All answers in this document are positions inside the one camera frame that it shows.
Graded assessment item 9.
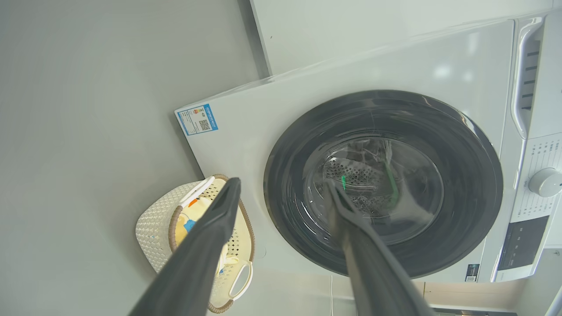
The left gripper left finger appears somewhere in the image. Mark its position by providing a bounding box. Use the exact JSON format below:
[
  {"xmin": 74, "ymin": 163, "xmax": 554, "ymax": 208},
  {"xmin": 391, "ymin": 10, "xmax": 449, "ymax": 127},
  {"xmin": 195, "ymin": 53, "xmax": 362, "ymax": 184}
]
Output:
[{"xmin": 129, "ymin": 178, "xmax": 242, "ymax": 316}]

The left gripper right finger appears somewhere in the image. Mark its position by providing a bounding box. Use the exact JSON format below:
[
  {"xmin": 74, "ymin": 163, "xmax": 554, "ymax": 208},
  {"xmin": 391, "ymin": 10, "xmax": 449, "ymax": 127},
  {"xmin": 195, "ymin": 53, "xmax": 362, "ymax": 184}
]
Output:
[{"xmin": 326, "ymin": 181, "xmax": 435, "ymax": 316}]

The cream garment with blue cuffs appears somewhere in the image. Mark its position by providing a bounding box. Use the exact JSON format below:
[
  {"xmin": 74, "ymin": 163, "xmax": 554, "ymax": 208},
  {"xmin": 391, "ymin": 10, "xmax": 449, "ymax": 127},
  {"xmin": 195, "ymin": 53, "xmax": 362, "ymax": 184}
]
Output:
[{"xmin": 217, "ymin": 244, "xmax": 242, "ymax": 277}]

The cream garment with bear print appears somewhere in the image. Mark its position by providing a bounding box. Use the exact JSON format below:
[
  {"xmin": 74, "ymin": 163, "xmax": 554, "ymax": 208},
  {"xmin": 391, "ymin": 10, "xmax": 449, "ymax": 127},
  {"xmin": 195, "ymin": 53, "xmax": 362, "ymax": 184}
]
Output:
[{"xmin": 178, "ymin": 197, "xmax": 216, "ymax": 240}]

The washing machine glass door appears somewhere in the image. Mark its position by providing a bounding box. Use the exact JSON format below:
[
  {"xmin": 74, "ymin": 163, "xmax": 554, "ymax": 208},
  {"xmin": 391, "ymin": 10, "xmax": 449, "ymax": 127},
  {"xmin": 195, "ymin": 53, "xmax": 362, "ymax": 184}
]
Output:
[{"xmin": 263, "ymin": 90, "xmax": 504, "ymax": 279}]

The white washing machine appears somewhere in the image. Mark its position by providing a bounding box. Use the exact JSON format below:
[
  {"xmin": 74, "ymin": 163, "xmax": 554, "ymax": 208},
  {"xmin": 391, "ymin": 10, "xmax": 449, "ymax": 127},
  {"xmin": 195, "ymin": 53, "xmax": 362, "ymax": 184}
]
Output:
[{"xmin": 175, "ymin": 9, "xmax": 562, "ymax": 284}]

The black washing machine display panel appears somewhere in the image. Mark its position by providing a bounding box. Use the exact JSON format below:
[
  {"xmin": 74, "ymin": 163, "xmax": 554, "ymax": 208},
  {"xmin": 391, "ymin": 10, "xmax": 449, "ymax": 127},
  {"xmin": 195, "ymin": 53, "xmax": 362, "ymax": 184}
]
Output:
[{"xmin": 496, "ymin": 215, "xmax": 550, "ymax": 272}]

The white control dial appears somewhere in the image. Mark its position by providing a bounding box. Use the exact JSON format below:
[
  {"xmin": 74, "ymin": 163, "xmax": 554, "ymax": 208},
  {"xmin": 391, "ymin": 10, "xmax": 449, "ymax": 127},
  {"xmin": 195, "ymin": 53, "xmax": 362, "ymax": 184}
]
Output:
[{"xmin": 528, "ymin": 168, "xmax": 562, "ymax": 198}]

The cream perforated laundry basket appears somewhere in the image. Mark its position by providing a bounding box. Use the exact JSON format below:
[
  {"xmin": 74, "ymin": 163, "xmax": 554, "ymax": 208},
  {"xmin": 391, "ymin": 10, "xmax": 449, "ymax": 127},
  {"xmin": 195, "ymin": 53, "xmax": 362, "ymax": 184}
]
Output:
[{"xmin": 135, "ymin": 174, "xmax": 256, "ymax": 314}]

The blue energy label sticker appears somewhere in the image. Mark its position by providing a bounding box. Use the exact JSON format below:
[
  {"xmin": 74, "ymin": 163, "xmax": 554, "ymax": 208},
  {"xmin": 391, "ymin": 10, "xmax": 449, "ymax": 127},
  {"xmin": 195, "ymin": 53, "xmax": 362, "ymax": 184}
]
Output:
[{"xmin": 176, "ymin": 104, "xmax": 219, "ymax": 136}]

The white detergent drawer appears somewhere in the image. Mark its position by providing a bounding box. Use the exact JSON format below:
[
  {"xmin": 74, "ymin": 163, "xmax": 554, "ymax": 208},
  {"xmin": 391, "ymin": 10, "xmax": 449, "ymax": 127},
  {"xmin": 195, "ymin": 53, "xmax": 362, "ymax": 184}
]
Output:
[{"xmin": 511, "ymin": 11, "xmax": 562, "ymax": 140}]

